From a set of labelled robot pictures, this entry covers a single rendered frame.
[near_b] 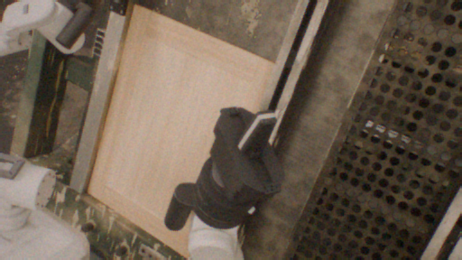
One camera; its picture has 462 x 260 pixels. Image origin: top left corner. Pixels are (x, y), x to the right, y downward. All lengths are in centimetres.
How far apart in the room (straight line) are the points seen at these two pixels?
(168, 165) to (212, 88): 25
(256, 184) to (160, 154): 71
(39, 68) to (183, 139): 50
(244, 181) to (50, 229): 41
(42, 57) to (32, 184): 71
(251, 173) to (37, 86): 101
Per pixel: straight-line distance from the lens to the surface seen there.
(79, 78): 141
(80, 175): 136
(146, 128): 120
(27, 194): 74
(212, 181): 57
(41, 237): 80
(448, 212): 91
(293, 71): 92
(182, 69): 111
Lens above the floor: 199
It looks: 49 degrees down
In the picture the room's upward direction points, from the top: straight up
